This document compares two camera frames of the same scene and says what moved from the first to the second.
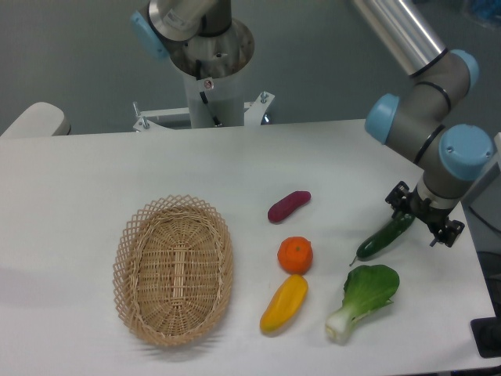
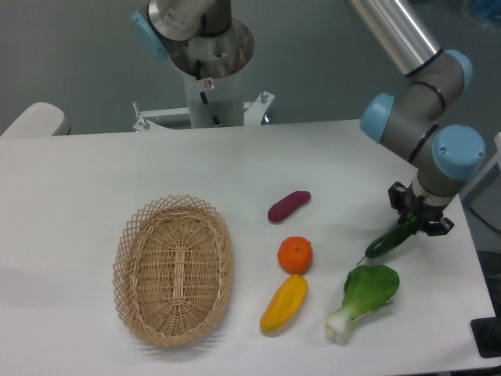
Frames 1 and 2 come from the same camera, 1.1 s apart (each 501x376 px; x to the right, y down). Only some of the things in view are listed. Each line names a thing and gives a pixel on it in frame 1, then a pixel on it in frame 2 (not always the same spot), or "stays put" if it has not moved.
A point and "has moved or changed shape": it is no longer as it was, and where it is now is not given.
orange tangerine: [295, 254] stays put
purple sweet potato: [288, 204] stays put
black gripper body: [434, 217] stays put
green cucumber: [400, 223] has moved or changed shape
